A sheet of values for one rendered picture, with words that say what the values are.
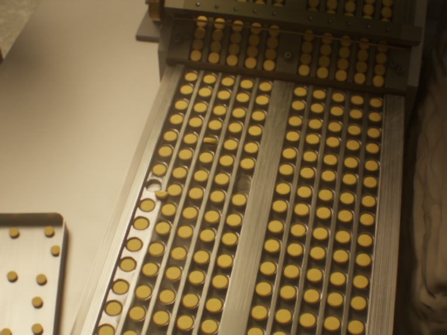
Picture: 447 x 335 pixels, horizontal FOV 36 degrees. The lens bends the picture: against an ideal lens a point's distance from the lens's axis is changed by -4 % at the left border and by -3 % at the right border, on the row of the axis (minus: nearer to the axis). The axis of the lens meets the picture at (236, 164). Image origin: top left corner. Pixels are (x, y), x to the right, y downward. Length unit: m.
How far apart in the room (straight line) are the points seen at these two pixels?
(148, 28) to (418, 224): 0.50
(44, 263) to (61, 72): 0.29
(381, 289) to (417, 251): 0.07
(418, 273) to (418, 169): 0.09
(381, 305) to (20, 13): 2.05
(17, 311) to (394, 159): 0.38
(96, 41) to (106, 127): 0.16
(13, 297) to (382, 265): 0.36
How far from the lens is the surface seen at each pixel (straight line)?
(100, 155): 0.80
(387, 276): 0.52
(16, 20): 2.40
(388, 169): 0.59
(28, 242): 0.74
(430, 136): 0.62
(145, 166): 0.57
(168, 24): 0.67
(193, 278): 0.52
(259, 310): 0.50
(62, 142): 0.82
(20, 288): 0.71
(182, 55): 0.66
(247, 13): 0.64
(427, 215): 0.57
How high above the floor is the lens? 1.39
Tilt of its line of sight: 49 degrees down
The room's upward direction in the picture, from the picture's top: 1 degrees clockwise
